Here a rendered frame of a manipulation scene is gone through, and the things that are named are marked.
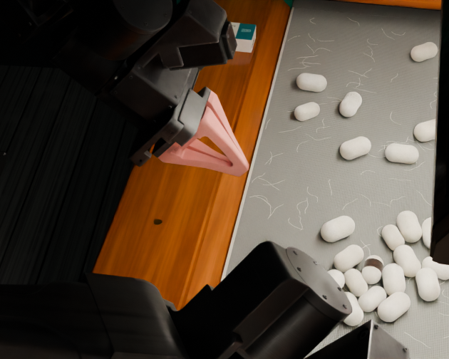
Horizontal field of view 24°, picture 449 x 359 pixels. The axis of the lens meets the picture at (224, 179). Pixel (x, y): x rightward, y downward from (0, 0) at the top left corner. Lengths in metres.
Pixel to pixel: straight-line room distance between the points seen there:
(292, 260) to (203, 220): 0.41
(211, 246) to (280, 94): 0.29
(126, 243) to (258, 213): 0.15
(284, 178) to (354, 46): 0.28
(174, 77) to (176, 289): 0.20
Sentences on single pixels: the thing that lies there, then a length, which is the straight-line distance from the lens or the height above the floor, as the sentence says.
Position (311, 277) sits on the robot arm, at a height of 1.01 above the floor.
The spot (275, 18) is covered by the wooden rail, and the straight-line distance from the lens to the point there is 1.37.
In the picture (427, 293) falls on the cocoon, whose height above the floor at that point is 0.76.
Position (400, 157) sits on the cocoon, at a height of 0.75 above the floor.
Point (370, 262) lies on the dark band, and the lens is 1.01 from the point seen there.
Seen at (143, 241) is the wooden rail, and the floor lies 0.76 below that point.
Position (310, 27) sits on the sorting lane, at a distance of 1.38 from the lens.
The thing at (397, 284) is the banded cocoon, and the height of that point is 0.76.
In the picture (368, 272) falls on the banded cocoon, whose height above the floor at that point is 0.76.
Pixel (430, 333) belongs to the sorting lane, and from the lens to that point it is 0.98.
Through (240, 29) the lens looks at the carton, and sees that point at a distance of 1.29.
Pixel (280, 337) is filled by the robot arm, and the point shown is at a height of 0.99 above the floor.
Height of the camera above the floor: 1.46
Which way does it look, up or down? 40 degrees down
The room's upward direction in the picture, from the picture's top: straight up
